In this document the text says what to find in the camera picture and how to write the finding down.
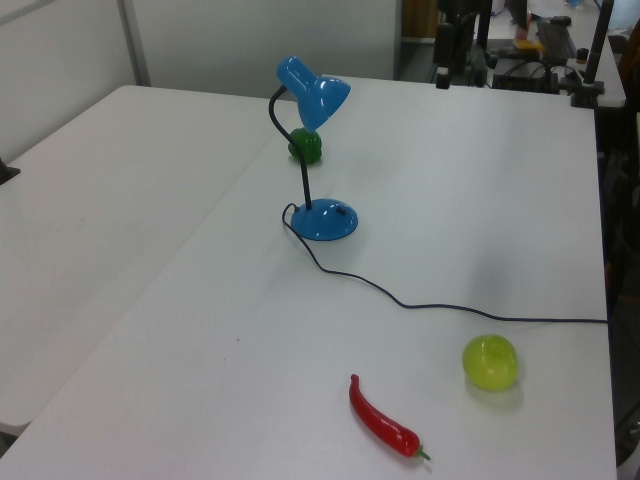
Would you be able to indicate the black equipment box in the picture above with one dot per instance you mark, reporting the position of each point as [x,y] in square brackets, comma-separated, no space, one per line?
[525,77]

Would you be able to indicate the black clamped stand pole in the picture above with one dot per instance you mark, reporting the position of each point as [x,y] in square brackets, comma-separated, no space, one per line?
[595,55]

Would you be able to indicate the wooden cabinet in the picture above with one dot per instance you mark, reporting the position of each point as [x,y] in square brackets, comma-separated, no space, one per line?
[419,17]

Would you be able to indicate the blue desk lamp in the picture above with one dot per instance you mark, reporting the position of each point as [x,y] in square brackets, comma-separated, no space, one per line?
[320,100]

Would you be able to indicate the green apple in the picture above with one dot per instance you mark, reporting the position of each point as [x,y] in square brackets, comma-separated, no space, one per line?
[490,362]

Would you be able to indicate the black camera stand pole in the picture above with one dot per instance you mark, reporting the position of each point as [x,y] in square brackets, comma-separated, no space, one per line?
[443,50]

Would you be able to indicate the black computer keyboard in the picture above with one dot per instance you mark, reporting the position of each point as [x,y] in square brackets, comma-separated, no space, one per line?
[556,39]

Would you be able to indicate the green bell pepper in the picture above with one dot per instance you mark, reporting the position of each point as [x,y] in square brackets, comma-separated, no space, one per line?
[312,147]

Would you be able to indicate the red chili pepper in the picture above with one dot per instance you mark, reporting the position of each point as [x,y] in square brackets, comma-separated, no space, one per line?
[380,425]

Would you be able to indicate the yellow object on desk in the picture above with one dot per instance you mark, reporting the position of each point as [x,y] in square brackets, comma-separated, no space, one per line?
[527,46]

